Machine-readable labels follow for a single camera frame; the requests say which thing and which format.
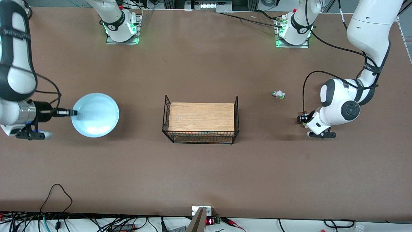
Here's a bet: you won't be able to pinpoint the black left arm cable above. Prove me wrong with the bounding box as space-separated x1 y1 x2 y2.
302 0 385 113

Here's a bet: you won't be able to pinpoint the black wire mesh basket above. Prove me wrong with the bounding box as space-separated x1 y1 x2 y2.
162 95 239 144

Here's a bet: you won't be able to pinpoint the aluminium frame rail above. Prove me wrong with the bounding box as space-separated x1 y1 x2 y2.
185 0 232 11

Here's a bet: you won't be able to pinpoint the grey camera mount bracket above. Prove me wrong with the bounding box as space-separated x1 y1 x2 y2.
187 206 212 232

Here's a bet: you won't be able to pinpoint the black power adapter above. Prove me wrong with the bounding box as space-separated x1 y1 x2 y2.
111 224 136 232

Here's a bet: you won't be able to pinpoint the light blue round plate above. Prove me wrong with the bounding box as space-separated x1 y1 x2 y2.
71 93 120 138

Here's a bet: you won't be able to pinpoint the red and black clip leads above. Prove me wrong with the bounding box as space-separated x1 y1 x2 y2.
221 217 247 232

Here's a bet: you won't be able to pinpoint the aluminium corner profile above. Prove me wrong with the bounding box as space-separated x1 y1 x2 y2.
394 0 412 23

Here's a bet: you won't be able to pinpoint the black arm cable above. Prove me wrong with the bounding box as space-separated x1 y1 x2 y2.
32 72 62 112
302 0 385 113

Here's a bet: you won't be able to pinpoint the long black table cable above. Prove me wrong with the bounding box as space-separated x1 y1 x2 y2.
218 10 290 27

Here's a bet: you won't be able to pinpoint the light wooden board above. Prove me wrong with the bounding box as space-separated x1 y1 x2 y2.
168 102 235 143

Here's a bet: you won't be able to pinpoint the black flat looped cable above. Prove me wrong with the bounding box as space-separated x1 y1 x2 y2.
323 219 356 228

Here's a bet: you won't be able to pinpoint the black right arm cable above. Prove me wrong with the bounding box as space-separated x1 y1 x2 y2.
32 72 62 112

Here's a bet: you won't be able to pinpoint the thin black looped cable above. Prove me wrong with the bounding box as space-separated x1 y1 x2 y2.
40 184 73 215

